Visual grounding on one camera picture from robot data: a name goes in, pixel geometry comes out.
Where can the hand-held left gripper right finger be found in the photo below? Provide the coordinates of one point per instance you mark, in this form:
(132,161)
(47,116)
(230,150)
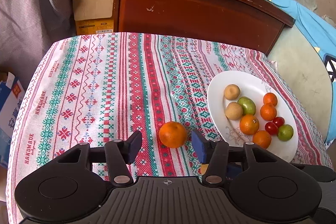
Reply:
(199,148)

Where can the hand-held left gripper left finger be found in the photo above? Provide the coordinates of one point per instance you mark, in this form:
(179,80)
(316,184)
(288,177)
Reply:
(135,146)

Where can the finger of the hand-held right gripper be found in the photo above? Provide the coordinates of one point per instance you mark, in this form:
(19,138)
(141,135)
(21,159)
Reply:
(234,171)

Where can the small orange mandarin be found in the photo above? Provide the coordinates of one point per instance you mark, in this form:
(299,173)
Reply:
(262,139)
(249,124)
(173,134)
(270,98)
(268,111)

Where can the brown kiwi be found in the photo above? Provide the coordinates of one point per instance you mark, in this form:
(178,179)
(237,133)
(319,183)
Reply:
(232,91)
(233,110)

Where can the red cherry tomato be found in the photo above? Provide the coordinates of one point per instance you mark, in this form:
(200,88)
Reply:
(279,121)
(271,128)

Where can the green jujube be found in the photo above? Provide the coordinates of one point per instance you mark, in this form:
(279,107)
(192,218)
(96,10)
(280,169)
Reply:
(285,132)
(248,105)

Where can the white flower print plate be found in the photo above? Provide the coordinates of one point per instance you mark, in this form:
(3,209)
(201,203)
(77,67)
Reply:
(252,82)

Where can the red green patterned tablecloth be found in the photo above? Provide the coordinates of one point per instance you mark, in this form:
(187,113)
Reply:
(105,82)

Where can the pale green sofa cushion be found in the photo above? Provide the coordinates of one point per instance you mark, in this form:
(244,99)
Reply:
(296,61)

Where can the blue cardboard box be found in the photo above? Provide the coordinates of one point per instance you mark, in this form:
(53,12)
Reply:
(10,113)

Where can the brown wooden cabinet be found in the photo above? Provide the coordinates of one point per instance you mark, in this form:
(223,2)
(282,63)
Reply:
(183,11)

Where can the open brown cardboard box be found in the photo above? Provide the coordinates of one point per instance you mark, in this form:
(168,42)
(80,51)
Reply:
(92,11)

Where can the blue pillow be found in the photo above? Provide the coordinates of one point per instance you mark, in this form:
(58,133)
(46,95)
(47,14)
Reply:
(302,19)

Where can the checked curtain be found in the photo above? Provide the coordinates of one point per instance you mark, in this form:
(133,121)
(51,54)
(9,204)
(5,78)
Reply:
(26,16)

